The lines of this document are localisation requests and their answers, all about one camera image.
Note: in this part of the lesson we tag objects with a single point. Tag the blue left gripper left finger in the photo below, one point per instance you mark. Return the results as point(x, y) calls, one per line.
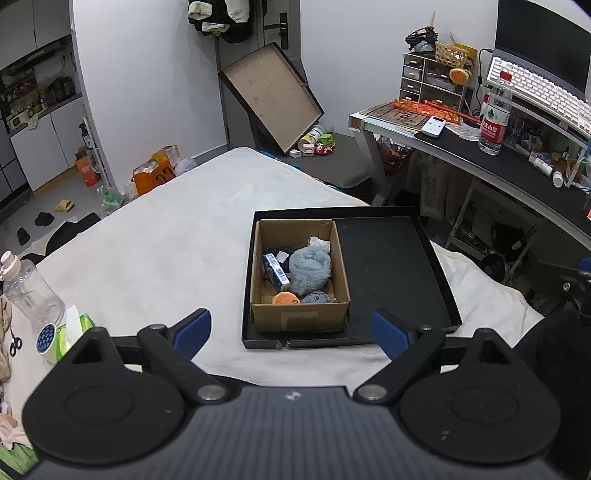
point(190, 334)

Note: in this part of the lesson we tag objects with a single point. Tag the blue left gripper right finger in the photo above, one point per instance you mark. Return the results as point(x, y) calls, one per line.
point(392, 335)

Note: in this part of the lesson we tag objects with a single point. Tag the blue denim fish toy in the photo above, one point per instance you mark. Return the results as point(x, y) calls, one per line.
point(316, 297)

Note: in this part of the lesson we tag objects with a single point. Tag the orange burger plush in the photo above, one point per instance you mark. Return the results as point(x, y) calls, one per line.
point(285, 298)

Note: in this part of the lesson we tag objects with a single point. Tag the blue tissue pack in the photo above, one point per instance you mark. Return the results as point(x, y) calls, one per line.
point(275, 273)

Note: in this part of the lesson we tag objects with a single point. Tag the grey fluffy plush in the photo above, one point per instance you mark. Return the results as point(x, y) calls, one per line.
point(311, 266)

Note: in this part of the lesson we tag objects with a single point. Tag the black stitched fabric toy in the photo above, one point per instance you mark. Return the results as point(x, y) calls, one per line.
point(282, 255)

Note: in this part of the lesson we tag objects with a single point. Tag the black shallow tray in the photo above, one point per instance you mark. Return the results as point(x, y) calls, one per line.
point(381, 259)

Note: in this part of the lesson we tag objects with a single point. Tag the brown cardboard box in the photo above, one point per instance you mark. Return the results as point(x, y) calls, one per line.
point(294, 234)

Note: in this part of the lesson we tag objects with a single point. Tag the white bed cover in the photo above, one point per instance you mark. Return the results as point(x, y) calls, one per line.
point(184, 246)

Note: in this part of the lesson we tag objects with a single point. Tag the green tissue box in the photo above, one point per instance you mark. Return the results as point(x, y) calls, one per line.
point(73, 328)

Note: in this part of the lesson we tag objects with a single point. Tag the grey curved desk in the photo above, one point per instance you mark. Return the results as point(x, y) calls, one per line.
point(507, 171)

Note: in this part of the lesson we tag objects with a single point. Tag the hanging white tote bag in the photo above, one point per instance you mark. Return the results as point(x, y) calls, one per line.
point(437, 188)

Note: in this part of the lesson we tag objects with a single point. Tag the orange shopping bag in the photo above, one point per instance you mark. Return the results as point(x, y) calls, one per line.
point(156, 171)

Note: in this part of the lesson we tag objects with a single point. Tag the clear plastic bottle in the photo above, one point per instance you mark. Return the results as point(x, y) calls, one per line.
point(27, 290)

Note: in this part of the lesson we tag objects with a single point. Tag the grey padded bench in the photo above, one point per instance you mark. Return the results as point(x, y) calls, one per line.
point(345, 168)

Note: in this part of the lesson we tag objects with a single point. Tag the yellow slipper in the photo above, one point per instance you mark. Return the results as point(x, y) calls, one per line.
point(64, 206)

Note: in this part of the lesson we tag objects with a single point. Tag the red plastic basket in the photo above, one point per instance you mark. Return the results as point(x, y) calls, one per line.
point(394, 156)

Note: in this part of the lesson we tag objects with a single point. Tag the orange carton on floor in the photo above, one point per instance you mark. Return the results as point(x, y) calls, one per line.
point(84, 165)

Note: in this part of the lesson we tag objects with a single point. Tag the white keyboard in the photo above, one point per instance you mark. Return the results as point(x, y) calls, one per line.
point(540, 96)

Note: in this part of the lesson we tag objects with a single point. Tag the red round toy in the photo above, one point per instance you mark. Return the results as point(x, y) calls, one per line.
point(323, 150)

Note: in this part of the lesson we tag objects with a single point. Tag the water bottle red label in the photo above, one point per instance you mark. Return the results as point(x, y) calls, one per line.
point(496, 115)

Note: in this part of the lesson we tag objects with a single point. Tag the green toy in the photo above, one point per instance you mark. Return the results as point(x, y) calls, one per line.
point(327, 140)

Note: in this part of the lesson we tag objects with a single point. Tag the white supplement jar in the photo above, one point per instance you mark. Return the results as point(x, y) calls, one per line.
point(312, 137)

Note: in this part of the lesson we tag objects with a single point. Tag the red paper scroll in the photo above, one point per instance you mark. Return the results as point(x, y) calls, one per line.
point(431, 109)

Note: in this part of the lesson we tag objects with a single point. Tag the white kitchen cabinet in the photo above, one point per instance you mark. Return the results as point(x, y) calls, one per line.
point(50, 148)

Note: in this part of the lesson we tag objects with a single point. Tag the burger plush on drawers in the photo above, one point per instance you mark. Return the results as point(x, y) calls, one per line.
point(460, 76)

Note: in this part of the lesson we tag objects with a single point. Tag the leaning black box lid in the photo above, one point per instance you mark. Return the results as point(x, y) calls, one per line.
point(278, 100)

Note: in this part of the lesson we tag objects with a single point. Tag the grey drawer organizer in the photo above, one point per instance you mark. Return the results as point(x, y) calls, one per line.
point(424, 79)

